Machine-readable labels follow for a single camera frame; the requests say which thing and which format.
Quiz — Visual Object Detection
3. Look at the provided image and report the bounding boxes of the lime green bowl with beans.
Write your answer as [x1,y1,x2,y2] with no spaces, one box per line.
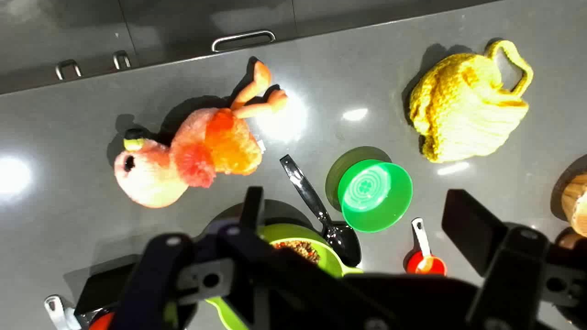
[204,222,364,330]

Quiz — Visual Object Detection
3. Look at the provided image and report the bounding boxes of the yellow knitted bag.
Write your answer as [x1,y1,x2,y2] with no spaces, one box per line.
[408,39,536,165]

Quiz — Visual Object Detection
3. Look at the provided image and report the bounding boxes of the small red measuring spoon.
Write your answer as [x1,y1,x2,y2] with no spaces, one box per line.
[404,217,450,277]

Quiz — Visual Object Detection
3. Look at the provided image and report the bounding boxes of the green plastic cup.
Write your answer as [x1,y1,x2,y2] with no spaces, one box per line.
[337,158,415,235]

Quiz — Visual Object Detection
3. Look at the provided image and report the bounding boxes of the pink orange flamingo plush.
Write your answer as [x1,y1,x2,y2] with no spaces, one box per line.
[113,57,291,211]

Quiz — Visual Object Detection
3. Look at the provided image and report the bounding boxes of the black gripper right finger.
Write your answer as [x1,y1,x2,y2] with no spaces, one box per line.
[441,189,587,330]

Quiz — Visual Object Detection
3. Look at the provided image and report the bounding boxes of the black spoon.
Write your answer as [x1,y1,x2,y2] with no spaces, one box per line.
[280,152,364,268]

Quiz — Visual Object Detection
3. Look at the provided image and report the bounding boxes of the silver drawer handle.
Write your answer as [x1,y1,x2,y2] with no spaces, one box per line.
[54,50,135,85]
[210,28,280,55]

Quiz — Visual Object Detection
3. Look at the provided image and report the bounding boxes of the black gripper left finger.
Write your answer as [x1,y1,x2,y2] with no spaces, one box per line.
[116,185,346,330]

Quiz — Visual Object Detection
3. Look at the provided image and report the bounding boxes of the black box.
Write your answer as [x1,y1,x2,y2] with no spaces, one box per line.
[72,259,146,317]

